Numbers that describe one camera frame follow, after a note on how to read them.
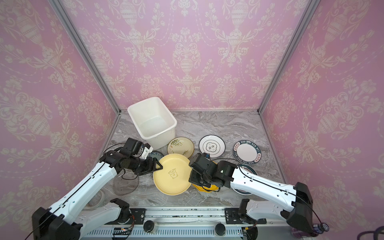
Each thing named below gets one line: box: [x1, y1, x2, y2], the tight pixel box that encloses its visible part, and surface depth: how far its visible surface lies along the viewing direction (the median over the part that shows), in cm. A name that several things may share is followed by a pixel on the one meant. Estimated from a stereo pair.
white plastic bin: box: [127, 96, 178, 151], surface depth 102 cm
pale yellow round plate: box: [153, 153, 192, 196], surface depth 75 cm
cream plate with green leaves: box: [167, 136, 195, 158], surface depth 101 cm
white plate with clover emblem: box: [198, 134, 226, 158], surface depth 102 cm
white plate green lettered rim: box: [233, 140, 262, 165], surface depth 99 cm
